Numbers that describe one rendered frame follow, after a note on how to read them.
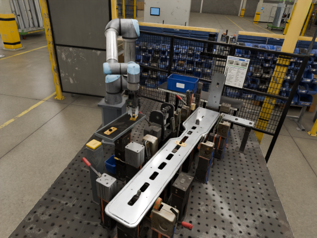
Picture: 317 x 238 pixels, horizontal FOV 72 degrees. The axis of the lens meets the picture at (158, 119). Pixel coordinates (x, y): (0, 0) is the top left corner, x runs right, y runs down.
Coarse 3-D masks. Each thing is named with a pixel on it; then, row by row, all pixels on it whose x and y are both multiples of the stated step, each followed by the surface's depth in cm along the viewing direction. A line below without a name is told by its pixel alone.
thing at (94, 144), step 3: (93, 141) 124; (96, 141) 124; (87, 144) 121; (90, 144) 121; (93, 144) 121; (96, 144) 121; (99, 144) 122; (90, 147) 120; (93, 147) 119; (96, 147) 121
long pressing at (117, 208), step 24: (192, 120) 185; (216, 120) 189; (168, 144) 153; (192, 144) 155; (144, 168) 130; (168, 168) 132; (120, 192) 113; (144, 192) 114; (120, 216) 101; (144, 216) 103
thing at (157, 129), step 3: (150, 126) 158; (153, 126) 159; (153, 129) 154; (156, 129) 154; (159, 129) 155; (153, 132) 154; (156, 132) 153; (159, 132) 156; (153, 135) 155; (156, 135) 154; (159, 135) 157; (159, 138) 159; (159, 141) 161
